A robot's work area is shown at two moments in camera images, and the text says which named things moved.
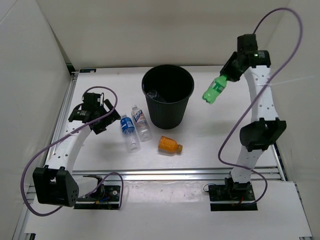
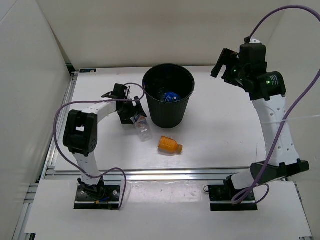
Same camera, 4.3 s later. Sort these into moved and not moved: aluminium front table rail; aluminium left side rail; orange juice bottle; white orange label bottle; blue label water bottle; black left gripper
Moved: black left gripper; blue label water bottle
Not moved: orange juice bottle; white orange label bottle; aluminium left side rail; aluminium front table rail
